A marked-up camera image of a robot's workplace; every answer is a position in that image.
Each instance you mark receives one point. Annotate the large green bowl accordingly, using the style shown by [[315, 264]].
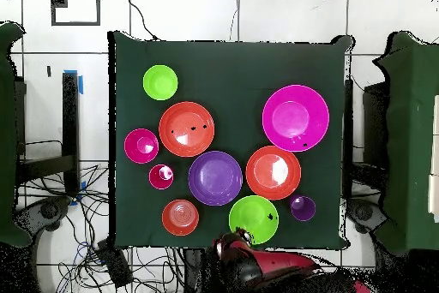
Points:
[[253, 214]]

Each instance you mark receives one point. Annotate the large pink bowl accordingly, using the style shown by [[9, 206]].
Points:
[[295, 118]]

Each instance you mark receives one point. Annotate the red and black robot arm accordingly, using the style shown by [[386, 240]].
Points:
[[274, 264]]

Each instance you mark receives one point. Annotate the purple bowl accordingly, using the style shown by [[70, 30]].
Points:
[[215, 178]]

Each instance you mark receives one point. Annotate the large orange bowl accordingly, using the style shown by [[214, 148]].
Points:
[[186, 118], [264, 173]]

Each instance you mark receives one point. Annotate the dark green tablecloth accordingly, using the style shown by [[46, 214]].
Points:
[[223, 77]]

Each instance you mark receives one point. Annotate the red cup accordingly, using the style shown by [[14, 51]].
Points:
[[158, 180]]

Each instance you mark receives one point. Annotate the small orange bowl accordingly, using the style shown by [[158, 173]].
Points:
[[180, 217]]

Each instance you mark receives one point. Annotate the small red bowl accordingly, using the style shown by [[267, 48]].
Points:
[[137, 147]]

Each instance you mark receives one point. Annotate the small green bowl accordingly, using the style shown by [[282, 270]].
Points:
[[160, 82]]

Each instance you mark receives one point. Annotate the purple cup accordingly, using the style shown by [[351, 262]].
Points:
[[303, 210]]

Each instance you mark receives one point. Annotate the black metal stand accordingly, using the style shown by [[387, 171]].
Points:
[[348, 118], [70, 118]]

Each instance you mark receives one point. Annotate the blue tape strip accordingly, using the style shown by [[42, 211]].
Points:
[[80, 84], [83, 185]]

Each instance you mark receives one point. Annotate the black power box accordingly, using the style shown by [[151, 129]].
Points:
[[115, 265]]

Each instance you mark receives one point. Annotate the black tape square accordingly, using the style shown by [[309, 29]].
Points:
[[75, 23]]

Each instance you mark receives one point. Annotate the green cloth covered table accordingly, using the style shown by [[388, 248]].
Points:
[[8, 135], [411, 135]]

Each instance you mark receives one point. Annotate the gray pedestal leg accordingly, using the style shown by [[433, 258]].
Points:
[[44, 210], [363, 211]]

